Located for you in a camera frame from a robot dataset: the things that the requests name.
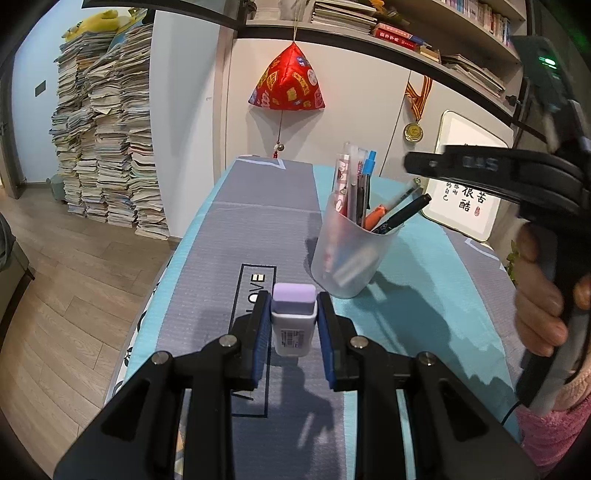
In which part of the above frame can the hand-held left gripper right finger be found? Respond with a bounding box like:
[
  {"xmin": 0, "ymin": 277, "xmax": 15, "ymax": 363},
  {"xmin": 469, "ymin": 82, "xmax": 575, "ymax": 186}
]
[{"xmin": 316, "ymin": 292, "xmax": 539, "ymax": 480}]

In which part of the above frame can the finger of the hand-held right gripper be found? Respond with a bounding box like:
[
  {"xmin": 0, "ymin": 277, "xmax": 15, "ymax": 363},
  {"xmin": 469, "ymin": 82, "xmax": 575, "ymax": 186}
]
[{"xmin": 404, "ymin": 144, "xmax": 514, "ymax": 186}]

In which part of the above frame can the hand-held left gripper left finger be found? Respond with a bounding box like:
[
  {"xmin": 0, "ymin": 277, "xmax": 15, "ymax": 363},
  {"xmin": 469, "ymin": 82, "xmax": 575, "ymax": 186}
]
[{"xmin": 53, "ymin": 291, "xmax": 273, "ymax": 480}]

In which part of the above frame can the purple eraser with white sleeve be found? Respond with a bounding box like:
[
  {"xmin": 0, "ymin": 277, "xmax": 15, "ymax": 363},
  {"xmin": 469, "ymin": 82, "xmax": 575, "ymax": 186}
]
[{"xmin": 270, "ymin": 282, "xmax": 320, "ymax": 358}]

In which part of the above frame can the black pen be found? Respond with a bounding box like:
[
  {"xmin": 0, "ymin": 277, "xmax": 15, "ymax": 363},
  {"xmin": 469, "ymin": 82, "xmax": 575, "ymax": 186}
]
[{"xmin": 373, "ymin": 193, "xmax": 433, "ymax": 234}]

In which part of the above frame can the translucent plastic pen holder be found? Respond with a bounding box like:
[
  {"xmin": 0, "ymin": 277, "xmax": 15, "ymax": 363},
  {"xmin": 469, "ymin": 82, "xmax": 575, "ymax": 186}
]
[{"xmin": 310, "ymin": 191, "xmax": 406, "ymax": 299}]

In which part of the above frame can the orange marker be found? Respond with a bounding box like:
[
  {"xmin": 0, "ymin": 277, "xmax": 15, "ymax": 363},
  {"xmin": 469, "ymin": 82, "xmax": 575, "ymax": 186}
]
[{"xmin": 364, "ymin": 204, "xmax": 387, "ymax": 232}]

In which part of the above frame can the red checked pen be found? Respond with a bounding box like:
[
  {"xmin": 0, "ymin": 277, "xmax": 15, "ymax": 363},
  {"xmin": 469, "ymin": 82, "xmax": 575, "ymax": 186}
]
[{"xmin": 332, "ymin": 141, "xmax": 360, "ymax": 220}]

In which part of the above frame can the person's right forearm pink sleeve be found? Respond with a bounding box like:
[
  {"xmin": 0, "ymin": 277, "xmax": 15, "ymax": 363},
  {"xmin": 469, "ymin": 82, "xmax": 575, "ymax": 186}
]
[{"xmin": 514, "ymin": 369, "xmax": 591, "ymax": 479}]

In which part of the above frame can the person's right hand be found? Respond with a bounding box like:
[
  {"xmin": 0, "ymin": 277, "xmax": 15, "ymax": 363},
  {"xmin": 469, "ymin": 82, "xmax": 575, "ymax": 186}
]
[{"xmin": 514, "ymin": 223, "xmax": 591, "ymax": 385}]

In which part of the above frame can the framed calligraphy picture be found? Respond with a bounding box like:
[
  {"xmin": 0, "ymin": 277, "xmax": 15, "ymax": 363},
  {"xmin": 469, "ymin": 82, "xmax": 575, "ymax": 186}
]
[{"xmin": 422, "ymin": 109, "xmax": 514, "ymax": 243}]

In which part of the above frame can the gold medal with striped ribbon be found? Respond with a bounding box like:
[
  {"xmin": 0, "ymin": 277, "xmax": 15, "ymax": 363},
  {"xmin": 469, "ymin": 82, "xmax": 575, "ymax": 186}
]
[{"xmin": 402, "ymin": 75, "xmax": 435, "ymax": 142}]

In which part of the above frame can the dark translucent pen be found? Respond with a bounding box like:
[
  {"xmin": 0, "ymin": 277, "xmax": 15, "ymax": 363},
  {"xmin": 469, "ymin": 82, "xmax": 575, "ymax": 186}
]
[{"xmin": 382, "ymin": 179, "xmax": 424, "ymax": 219}]

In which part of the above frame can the green potted plant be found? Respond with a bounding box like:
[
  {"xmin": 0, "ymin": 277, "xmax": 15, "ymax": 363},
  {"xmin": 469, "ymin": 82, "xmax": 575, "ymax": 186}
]
[{"xmin": 505, "ymin": 239, "xmax": 521, "ymax": 283}]

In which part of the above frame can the blue pen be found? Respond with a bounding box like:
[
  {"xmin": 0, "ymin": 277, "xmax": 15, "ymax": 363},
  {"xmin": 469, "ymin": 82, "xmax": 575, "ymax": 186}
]
[{"xmin": 361, "ymin": 150, "xmax": 378, "ymax": 219}]

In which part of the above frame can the row of books on shelf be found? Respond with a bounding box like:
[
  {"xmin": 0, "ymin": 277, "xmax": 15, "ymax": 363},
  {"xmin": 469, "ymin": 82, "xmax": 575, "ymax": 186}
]
[{"xmin": 255, "ymin": 0, "xmax": 528, "ymax": 101}]

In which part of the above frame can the red hanging pyramid ornament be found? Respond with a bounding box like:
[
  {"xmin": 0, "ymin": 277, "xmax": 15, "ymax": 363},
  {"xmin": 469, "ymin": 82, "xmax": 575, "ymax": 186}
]
[{"xmin": 248, "ymin": 22, "xmax": 327, "ymax": 160}]

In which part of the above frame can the tall stack of books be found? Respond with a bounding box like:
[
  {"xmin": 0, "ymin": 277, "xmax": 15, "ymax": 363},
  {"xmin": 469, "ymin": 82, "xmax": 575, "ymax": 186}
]
[{"xmin": 49, "ymin": 20, "xmax": 170, "ymax": 241}]

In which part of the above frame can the dark furniture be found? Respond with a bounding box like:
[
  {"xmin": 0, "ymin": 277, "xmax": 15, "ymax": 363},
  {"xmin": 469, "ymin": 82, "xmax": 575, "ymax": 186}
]
[{"xmin": 0, "ymin": 211, "xmax": 36, "ymax": 325}]

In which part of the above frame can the yellow plush toy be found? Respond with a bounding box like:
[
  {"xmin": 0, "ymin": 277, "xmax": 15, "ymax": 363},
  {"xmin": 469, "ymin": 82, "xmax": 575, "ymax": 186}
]
[{"xmin": 61, "ymin": 8, "xmax": 149, "ymax": 45}]

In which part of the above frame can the dark-edged wall shelf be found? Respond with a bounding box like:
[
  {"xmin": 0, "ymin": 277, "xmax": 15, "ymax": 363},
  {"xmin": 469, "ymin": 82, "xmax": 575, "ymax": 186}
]
[{"xmin": 83, "ymin": 0, "xmax": 528, "ymax": 126}]

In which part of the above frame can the black cable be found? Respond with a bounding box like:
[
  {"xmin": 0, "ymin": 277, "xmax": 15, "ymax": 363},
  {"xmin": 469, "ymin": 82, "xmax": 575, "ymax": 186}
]
[{"xmin": 501, "ymin": 400, "xmax": 526, "ymax": 426}]

